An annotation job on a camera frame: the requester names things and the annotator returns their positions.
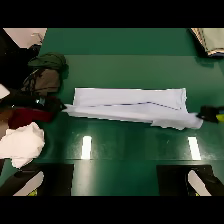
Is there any white shirt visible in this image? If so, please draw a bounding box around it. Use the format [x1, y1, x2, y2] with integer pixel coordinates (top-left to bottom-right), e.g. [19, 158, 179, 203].
[63, 87, 204, 131]

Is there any pale folded garment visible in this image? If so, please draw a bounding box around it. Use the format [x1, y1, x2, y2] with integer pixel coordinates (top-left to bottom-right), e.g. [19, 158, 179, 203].
[189, 28, 224, 58]

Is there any black garment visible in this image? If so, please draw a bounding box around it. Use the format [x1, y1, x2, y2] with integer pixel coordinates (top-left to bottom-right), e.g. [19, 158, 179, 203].
[0, 28, 43, 92]

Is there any brown garment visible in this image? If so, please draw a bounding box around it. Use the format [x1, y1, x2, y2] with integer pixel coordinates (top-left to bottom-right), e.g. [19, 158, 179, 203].
[21, 68, 63, 97]

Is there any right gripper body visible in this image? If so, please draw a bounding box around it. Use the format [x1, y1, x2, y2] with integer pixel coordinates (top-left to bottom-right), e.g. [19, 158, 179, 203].
[196, 105, 221, 124]

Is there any red garment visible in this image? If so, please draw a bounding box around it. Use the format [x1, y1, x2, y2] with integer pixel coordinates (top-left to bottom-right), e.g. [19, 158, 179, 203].
[7, 107, 55, 130]

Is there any green garment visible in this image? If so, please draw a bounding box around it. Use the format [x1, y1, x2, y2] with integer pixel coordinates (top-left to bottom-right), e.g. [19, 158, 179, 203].
[27, 51, 68, 72]

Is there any white garment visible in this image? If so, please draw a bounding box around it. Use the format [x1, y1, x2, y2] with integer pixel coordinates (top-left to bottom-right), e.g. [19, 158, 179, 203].
[0, 121, 46, 169]

